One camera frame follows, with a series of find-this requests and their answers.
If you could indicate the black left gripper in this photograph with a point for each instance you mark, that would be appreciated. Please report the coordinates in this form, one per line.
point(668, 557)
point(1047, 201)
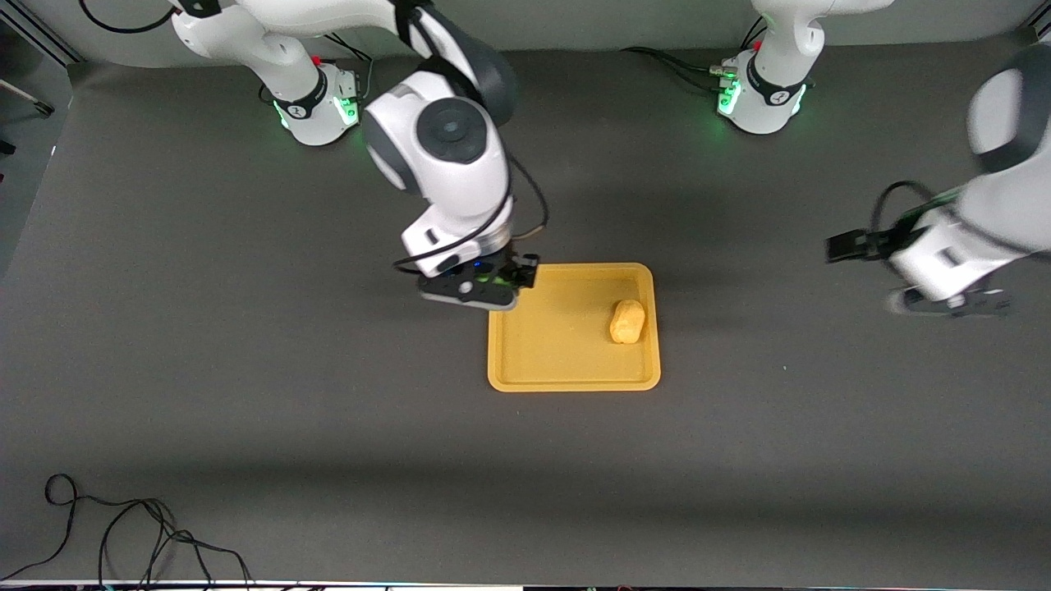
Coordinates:
point(885, 242)

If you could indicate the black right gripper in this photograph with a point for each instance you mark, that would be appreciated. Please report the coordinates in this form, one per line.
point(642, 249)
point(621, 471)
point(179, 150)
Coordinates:
point(515, 268)

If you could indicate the yellow-brown potato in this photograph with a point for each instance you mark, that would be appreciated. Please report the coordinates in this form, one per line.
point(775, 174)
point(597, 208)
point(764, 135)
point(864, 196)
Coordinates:
point(626, 321)

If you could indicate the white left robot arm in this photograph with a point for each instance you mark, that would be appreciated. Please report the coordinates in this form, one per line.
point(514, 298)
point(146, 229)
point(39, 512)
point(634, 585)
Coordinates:
point(993, 222)

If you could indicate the yellow plastic tray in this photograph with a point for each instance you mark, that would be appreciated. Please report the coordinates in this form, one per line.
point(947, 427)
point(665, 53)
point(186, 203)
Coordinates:
point(566, 345)

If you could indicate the aluminium frame rail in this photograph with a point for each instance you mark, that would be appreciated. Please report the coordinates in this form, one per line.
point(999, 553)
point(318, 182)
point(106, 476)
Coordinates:
point(49, 31)

